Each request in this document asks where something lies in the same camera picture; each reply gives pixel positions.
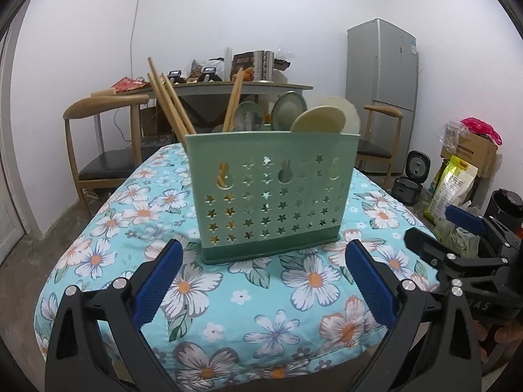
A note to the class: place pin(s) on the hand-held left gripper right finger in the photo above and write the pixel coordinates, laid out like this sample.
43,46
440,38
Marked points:
374,286

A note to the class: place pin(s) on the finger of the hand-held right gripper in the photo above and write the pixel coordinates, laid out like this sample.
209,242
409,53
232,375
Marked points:
425,245
465,220

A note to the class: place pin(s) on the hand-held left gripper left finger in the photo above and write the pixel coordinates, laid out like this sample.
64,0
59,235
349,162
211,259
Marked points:
157,281

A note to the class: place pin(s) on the green perforated utensil holder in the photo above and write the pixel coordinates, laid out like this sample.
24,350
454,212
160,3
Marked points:
286,196

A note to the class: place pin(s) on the white plastic rice spoon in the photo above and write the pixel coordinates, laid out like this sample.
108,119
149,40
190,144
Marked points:
352,116

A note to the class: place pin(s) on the beige plastic ladle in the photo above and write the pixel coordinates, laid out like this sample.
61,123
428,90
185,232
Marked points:
318,120

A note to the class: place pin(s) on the bundle of wooden chopsticks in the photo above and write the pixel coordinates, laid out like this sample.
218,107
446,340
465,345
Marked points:
171,102

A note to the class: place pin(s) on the small metal spoon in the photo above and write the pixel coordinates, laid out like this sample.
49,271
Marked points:
249,116

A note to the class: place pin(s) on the large metal spoon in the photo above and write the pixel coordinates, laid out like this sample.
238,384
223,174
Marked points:
286,110

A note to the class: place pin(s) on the translucent plastic bag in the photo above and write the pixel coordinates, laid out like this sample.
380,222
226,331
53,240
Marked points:
459,241

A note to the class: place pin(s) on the yellow-green rice bag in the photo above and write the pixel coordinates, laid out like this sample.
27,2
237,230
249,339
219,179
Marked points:
449,188

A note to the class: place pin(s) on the black appliance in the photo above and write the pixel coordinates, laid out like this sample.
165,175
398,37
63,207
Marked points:
506,206

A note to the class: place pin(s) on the black rice cooker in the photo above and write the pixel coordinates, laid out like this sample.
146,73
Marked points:
406,190

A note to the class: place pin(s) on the cardboard box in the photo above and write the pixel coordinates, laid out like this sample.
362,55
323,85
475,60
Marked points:
476,155

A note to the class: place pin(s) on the turquoise floral cloth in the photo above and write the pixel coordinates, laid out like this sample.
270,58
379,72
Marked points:
245,294

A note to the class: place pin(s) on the crumpled clear plastic bag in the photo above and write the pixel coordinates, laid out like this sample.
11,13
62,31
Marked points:
455,130

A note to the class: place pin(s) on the pink plastic bag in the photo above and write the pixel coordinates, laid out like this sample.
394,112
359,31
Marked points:
482,128

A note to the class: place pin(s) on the wooden armchair with dark seat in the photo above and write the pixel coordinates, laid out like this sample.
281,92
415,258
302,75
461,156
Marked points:
374,151

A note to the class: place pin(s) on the wooden chair with curved backrest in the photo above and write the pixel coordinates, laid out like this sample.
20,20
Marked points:
102,163

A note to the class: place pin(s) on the white door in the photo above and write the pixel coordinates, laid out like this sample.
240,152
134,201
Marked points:
8,220

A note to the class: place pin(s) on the silver refrigerator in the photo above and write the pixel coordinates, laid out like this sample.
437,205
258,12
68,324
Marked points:
382,69

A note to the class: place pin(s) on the red snack packet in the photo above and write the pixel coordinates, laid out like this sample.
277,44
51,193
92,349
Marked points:
127,83

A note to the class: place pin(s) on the hand-held gripper on desk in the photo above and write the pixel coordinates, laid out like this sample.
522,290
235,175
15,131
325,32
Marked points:
175,75
209,72

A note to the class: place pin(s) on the long wooden desk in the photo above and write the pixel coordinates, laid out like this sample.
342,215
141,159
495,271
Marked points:
265,85

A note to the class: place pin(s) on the dark snack box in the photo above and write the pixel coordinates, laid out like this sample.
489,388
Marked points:
247,63

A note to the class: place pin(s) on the metal canister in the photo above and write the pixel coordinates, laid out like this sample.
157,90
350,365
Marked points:
264,65

